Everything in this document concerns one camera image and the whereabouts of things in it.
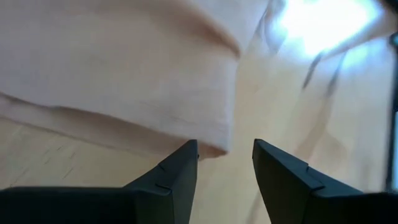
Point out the pink beige towel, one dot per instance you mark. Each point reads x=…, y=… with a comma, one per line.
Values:
x=124, y=77

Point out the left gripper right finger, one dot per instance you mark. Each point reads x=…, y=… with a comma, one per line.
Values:
x=283, y=186

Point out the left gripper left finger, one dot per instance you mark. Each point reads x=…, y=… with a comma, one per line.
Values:
x=174, y=186

